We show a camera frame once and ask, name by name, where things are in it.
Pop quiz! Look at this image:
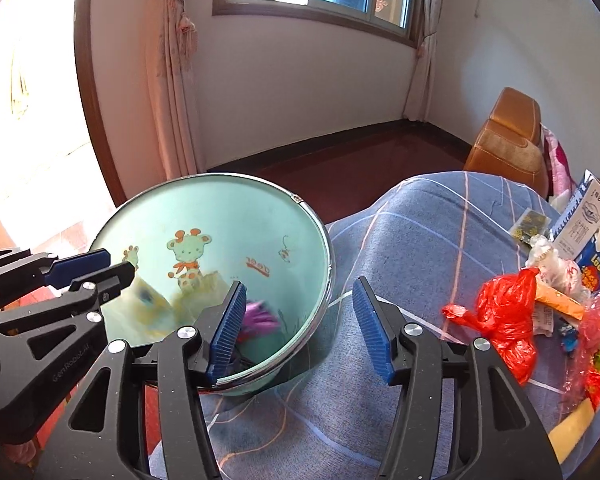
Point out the blue snack packet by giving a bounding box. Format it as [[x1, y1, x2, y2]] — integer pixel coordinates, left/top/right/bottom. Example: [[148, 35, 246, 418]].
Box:
[[575, 245, 600, 293]]

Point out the purple crumpled wrapper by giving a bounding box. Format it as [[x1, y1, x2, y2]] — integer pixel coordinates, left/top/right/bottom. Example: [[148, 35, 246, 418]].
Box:
[[242, 301, 283, 343]]

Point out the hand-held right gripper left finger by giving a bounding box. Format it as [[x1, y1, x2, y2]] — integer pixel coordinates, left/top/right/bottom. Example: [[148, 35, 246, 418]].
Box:
[[37, 281, 248, 480]]

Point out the pink floral cloth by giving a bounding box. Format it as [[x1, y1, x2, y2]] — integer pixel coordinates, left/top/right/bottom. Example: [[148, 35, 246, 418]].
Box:
[[540, 122, 573, 201]]

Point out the blue plaid blanket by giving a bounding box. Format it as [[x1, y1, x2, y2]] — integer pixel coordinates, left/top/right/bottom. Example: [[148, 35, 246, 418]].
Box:
[[147, 171, 600, 480]]

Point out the orange leather sofa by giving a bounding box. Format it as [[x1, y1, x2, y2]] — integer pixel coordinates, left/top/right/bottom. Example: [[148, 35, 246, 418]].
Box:
[[462, 86, 551, 198]]

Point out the mint green cartoon trash bin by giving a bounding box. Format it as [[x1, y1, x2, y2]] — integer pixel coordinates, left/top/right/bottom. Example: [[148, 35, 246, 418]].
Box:
[[87, 172, 337, 397]]

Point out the red plastic bag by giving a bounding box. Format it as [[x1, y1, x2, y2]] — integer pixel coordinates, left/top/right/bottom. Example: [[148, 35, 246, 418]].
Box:
[[441, 267, 541, 386]]

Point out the pale pink narrow curtain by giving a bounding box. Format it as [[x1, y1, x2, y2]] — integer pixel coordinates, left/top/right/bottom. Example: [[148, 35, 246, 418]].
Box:
[[404, 0, 443, 122]]

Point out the brown wooden door frame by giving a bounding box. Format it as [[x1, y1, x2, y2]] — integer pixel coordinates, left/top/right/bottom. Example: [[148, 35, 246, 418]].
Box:
[[74, 0, 128, 208]]

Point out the white crumpled plastic bag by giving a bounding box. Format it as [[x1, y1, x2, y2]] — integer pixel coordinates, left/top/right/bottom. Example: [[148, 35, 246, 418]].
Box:
[[525, 237, 583, 291]]

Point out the multicolour foil wrapper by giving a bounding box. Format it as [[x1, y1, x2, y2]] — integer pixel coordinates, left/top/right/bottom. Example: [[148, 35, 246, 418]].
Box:
[[582, 370, 600, 411]]

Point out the yellow snack wrapper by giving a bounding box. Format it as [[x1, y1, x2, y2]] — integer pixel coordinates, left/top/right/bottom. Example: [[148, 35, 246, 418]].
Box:
[[535, 285, 588, 321]]

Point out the pink tied curtain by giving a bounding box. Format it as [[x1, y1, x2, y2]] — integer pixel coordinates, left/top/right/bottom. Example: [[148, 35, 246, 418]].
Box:
[[145, 0, 201, 178]]

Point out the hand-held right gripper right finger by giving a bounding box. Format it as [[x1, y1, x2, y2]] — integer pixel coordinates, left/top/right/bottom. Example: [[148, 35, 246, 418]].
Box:
[[352, 276, 563, 480]]

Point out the blue white milk carton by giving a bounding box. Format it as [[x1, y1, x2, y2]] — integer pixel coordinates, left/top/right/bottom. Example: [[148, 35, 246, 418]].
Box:
[[550, 170, 600, 261]]

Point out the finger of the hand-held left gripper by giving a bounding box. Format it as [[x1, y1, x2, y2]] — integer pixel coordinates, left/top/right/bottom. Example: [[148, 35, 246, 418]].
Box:
[[0, 261, 136, 337], [0, 248, 112, 307]]

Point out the dark yellow patterned packet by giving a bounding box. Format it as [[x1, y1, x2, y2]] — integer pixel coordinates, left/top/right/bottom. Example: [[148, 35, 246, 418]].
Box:
[[510, 208, 553, 246]]

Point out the small blue wrapper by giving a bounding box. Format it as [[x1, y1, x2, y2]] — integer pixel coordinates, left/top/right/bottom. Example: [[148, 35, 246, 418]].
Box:
[[560, 325, 579, 356]]

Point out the pale yellow wrapper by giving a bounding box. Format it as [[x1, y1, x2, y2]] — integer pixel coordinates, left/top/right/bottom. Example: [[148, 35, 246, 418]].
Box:
[[547, 397, 598, 466]]

